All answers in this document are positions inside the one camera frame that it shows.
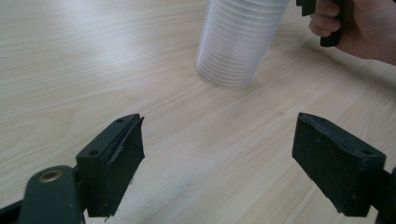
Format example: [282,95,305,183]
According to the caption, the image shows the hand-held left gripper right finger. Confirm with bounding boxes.
[291,112,388,217]

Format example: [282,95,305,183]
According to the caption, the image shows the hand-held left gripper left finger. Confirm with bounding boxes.
[75,113,146,218]

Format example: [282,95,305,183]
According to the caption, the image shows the stack of clear plastic cups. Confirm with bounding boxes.
[195,0,290,90]

